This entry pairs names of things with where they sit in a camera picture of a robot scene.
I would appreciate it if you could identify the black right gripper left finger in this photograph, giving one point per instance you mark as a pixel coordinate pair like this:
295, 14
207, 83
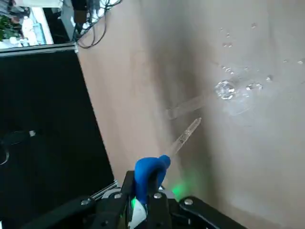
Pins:
102, 210

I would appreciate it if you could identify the glass pipette with blue bulb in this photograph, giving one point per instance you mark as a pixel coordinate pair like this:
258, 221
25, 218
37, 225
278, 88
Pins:
147, 167

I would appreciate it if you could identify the clear glass beaker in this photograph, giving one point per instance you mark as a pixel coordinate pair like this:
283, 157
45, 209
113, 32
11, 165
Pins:
255, 87

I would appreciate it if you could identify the black computer with red logo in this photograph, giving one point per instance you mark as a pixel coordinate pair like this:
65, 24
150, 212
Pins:
82, 15

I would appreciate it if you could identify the clear glass graduated cylinder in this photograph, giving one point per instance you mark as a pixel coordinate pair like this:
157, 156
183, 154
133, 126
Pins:
190, 106

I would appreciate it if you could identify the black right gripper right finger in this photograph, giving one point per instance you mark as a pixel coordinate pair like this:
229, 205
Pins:
159, 212

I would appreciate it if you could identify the aluminium frame post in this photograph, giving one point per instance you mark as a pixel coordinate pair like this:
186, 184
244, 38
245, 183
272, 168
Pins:
35, 50
107, 188

